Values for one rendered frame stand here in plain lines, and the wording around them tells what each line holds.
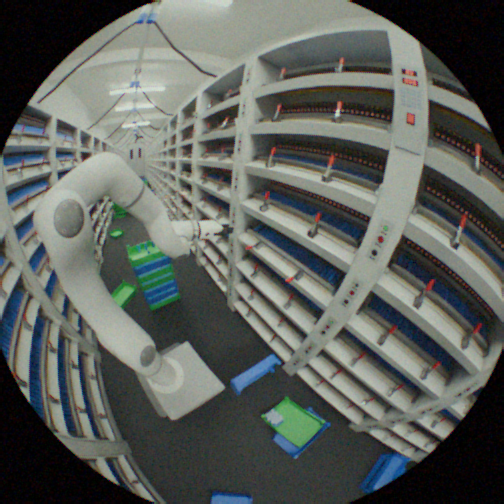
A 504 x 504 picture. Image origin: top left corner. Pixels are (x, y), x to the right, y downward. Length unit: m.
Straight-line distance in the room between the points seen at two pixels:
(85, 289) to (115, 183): 0.23
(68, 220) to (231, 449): 1.18
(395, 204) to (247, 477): 1.39
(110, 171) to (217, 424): 1.21
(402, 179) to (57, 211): 0.66
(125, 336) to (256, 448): 0.97
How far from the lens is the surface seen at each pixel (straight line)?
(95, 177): 0.40
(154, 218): 0.51
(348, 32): 0.78
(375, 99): 0.79
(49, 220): 0.29
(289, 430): 1.12
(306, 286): 0.68
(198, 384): 0.83
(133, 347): 0.48
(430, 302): 0.61
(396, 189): 0.48
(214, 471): 1.23
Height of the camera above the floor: 1.15
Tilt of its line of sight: 33 degrees down
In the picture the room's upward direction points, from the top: 7 degrees clockwise
